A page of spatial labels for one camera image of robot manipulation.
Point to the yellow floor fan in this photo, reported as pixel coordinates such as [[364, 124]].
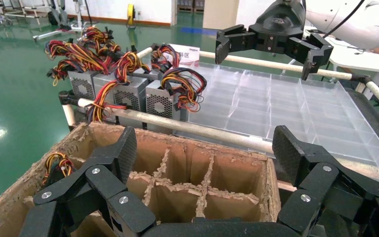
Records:
[[130, 13]]

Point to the white table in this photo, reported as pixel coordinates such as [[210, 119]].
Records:
[[356, 59]]

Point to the white wheeled equipment stand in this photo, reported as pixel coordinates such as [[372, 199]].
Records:
[[77, 19]]

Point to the dark stacked crates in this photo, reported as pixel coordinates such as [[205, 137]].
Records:
[[189, 5]]

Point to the white metal frame rack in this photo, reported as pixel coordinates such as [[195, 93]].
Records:
[[22, 13]]

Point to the worn cardboard box with dividers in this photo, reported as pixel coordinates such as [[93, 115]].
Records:
[[176, 163]]

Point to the clear plastic divided tray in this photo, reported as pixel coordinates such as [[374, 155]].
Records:
[[274, 104]]

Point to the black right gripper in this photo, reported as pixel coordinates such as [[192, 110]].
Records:
[[274, 29]]

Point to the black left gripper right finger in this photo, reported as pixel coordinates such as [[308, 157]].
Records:
[[320, 180]]

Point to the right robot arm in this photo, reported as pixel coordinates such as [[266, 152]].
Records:
[[356, 29]]

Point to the white sign card red text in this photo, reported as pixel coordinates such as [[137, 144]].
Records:
[[189, 54]]

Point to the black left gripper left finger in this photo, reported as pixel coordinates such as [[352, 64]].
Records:
[[104, 176]]

